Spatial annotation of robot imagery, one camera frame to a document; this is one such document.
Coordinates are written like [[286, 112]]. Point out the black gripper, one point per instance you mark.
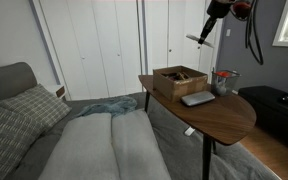
[[220, 8]]

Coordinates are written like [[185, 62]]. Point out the white marker pen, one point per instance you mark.
[[193, 38]]

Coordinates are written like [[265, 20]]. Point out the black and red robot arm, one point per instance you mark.
[[242, 8]]

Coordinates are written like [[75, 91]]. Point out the dark items inside box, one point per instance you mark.
[[174, 76]]

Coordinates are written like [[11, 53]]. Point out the brown cardboard box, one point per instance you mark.
[[179, 85]]

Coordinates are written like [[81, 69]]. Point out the white bifold closet door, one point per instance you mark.
[[177, 33], [97, 46]]

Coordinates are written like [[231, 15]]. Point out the red item in holder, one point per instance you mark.
[[222, 73]]

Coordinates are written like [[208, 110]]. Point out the grey item in holder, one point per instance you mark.
[[221, 89]]

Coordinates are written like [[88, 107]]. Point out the grey flat tablet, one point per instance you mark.
[[197, 98]]

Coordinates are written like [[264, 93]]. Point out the dark wooden side table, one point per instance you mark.
[[224, 121]]

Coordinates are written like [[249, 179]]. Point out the black table leg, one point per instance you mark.
[[206, 160], [147, 101]]

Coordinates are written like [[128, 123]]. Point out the small white block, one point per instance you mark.
[[189, 131]]

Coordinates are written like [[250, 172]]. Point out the black bench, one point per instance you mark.
[[274, 113]]

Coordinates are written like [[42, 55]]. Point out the teal throw blanket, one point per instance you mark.
[[112, 106]]

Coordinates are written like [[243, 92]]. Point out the grey sofa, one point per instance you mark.
[[184, 153]]

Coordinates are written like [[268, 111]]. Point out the light grey seat cushion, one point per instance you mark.
[[84, 150], [135, 146]]

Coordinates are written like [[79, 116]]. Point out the white and wood nightstand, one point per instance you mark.
[[58, 90]]

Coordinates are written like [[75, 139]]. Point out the plaid grey pillow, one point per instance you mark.
[[35, 105]]

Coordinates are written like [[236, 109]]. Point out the striped grey pillow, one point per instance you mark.
[[5, 136]]

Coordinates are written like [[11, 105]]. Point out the white wall light switch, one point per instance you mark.
[[228, 32]]

